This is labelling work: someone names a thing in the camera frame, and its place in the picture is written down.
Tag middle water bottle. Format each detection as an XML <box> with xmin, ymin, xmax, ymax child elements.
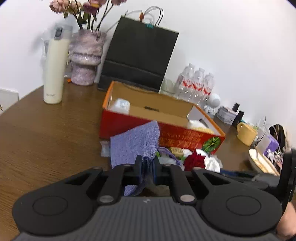
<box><xmin>190</xmin><ymin>68</ymin><xmax>205</xmax><ymax>104</ymax></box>

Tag small purple white box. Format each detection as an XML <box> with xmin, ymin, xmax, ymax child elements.
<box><xmin>217</xmin><ymin>106</ymin><xmax>237</xmax><ymax>125</ymax></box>

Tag water bottle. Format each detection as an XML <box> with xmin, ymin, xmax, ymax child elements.
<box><xmin>190</xmin><ymin>68</ymin><xmax>205</xmax><ymax>104</ymax></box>
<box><xmin>174</xmin><ymin>63</ymin><xmax>195</xmax><ymax>101</ymax></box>
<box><xmin>201</xmin><ymin>73</ymin><xmax>215</xmax><ymax>105</ymax></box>

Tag cream thermos bottle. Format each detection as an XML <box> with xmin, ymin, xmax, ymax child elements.
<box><xmin>43</xmin><ymin>25</ymin><xmax>73</xmax><ymax>104</ymax></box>

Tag right water bottle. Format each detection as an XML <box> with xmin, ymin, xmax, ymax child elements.
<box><xmin>201</xmin><ymin>73</ymin><xmax>215</xmax><ymax>105</ymax></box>

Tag clear glass jar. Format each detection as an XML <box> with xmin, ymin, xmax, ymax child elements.
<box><xmin>159</xmin><ymin>78</ymin><xmax>175</xmax><ymax>96</ymax></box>

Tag black paper shopping bag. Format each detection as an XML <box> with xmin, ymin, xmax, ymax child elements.
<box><xmin>98</xmin><ymin>16</ymin><xmax>179</xmax><ymax>92</ymax></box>

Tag white bowl with food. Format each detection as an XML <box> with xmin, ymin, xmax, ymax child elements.
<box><xmin>248</xmin><ymin>149</ymin><xmax>280</xmax><ymax>176</ymax></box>

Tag red orange cardboard box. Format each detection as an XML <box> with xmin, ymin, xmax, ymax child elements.
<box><xmin>99</xmin><ymin>81</ymin><xmax>225</xmax><ymax>154</ymax></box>

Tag purple knitted cloth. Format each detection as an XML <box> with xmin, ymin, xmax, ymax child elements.
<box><xmin>110</xmin><ymin>120</ymin><xmax>160</xmax><ymax>196</ymax></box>

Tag red fabric item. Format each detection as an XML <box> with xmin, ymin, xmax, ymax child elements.
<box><xmin>183</xmin><ymin>149</ymin><xmax>208</xmax><ymax>171</ymax></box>

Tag dried pink flowers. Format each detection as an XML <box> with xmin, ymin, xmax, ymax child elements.
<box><xmin>49</xmin><ymin>0</ymin><xmax>126</xmax><ymax>31</ymax></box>

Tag left water bottle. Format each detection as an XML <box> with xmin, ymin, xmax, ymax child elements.
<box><xmin>174</xmin><ymin>63</ymin><xmax>195</xmax><ymax>101</ymax></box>

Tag purple ceramic vase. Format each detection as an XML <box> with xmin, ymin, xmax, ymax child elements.
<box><xmin>69</xmin><ymin>30</ymin><xmax>106</xmax><ymax>86</ymax></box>

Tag white round jar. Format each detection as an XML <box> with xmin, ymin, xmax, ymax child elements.
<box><xmin>109</xmin><ymin>98</ymin><xmax>130</xmax><ymax>115</ymax></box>

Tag black small bottle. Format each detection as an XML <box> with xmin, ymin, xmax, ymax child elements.
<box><xmin>232</xmin><ymin>103</ymin><xmax>240</xmax><ymax>113</ymax></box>
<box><xmin>235</xmin><ymin>111</ymin><xmax>244</xmax><ymax>126</ymax></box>

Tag white robot figurine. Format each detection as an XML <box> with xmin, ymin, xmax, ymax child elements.
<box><xmin>204</xmin><ymin>93</ymin><xmax>221</xmax><ymax>118</ymax></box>

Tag person right hand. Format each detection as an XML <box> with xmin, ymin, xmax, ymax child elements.
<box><xmin>276</xmin><ymin>202</ymin><xmax>296</xmax><ymax>240</ymax></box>

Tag yellow mug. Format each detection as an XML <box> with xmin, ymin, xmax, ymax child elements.
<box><xmin>237</xmin><ymin>122</ymin><xmax>257</xmax><ymax>146</ymax></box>

